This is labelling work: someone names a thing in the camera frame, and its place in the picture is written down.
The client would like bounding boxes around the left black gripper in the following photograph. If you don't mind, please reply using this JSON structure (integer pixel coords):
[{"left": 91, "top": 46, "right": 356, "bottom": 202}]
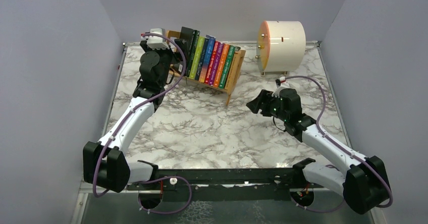
[{"left": 142, "top": 39, "right": 188, "bottom": 87}]

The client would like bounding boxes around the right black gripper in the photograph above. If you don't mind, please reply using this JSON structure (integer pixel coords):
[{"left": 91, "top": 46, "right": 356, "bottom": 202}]
[{"left": 247, "top": 89, "right": 289, "bottom": 122}]

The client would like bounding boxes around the lime green 65-storey treehouse book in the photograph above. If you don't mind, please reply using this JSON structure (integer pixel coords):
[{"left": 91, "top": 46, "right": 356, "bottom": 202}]
[{"left": 188, "top": 36, "right": 205, "bottom": 79}]

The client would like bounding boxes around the black bottom book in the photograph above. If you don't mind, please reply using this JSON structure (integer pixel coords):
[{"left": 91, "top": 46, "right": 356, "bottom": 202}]
[{"left": 179, "top": 27, "right": 197, "bottom": 77}]

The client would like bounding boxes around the dark green forest cover book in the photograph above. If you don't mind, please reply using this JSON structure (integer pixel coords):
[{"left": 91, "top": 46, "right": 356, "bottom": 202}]
[{"left": 185, "top": 30, "right": 200, "bottom": 77}]

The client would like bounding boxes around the red 13-storey treehouse book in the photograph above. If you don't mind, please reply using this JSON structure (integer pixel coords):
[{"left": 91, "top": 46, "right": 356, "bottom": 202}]
[{"left": 204, "top": 41, "right": 219, "bottom": 85}]

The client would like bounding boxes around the orange 78-storey treehouse book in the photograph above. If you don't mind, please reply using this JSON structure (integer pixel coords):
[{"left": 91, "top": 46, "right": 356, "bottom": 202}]
[{"left": 213, "top": 43, "right": 230, "bottom": 88}]

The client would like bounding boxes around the orange Huckleberry Finn book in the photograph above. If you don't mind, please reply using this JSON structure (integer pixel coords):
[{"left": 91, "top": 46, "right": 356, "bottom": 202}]
[{"left": 225, "top": 47, "right": 241, "bottom": 93}]

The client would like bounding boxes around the green 104-storey treehouse book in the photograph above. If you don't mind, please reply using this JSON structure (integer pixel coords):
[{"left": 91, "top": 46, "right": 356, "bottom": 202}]
[{"left": 219, "top": 45, "right": 236, "bottom": 89}]

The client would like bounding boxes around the wooden book rack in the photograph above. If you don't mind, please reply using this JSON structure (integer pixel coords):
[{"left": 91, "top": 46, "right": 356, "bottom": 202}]
[{"left": 167, "top": 31, "right": 246, "bottom": 104}]

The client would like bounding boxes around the blue sunset cover book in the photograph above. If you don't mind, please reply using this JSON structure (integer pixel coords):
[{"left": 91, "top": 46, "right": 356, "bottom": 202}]
[{"left": 199, "top": 35, "right": 216, "bottom": 83}]

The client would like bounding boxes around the purple 117-storey treehouse book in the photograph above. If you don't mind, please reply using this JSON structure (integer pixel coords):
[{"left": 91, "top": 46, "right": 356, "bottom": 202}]
[{"left": 207, "top": 41, "right": 224, "bottom": 85}]

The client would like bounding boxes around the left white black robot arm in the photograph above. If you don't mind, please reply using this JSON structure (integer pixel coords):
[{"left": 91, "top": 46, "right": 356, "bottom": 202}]
[{"left": 83, "top": 38, "right": 189, "bottom": 197}]

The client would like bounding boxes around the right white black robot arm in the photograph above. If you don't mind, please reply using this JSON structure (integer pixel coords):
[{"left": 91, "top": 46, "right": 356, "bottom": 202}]
[{"left": 246, "top": 88, "right": 392, "bottom": 214}]

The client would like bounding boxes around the white cylindrical drum box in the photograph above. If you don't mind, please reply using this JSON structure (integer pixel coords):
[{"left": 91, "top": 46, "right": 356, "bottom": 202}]
[{"left": 255, "top": 21, "right": 306, "bottom": 76}]

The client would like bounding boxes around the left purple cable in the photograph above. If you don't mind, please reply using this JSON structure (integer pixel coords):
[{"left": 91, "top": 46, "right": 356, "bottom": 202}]
[{"left": 92, "top": 32, "right": 193, "bottom": 215}]

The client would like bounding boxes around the purple cable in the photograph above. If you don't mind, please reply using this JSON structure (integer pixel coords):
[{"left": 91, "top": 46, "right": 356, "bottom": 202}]
[
  {"left": 92, "top": 32, "right": 193, "bottom": 215},
  {"left": 276, "top": 75, "right": 394, "bottom": 214}
]

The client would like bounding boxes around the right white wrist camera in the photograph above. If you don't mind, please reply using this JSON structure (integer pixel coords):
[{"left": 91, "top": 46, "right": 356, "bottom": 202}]
[{"left": 273, "top": 76, "right": 290, "bottom": 96}]

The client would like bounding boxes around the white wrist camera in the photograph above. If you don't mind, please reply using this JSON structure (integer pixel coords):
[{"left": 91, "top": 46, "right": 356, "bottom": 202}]
[
  {"left": 146, "top": 28, "right": 170, "bottom": 50},
  {"left": 273, "top": 76, "right": 290, "bottom": 96}
]

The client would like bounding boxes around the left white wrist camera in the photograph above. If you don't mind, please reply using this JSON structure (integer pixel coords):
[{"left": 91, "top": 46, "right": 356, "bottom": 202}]
[{"left": 146, "top": 28, "right": 170, "bottom": 50}]

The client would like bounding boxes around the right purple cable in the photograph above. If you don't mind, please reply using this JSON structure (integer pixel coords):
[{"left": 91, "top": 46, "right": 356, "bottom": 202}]
[{"left": 276, "top": 75, "right": 394, "bottom": 214}]

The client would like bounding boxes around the aluminium table frame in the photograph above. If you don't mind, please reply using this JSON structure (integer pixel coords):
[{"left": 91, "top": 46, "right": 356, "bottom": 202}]
[{"left": 70, "top": 40, "right": 389, "bottom": 224}]

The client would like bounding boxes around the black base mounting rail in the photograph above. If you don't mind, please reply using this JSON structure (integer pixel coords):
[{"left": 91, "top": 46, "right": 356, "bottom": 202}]
[{"left": 125, "top": 167, "right": 318, "bottom": 202}]

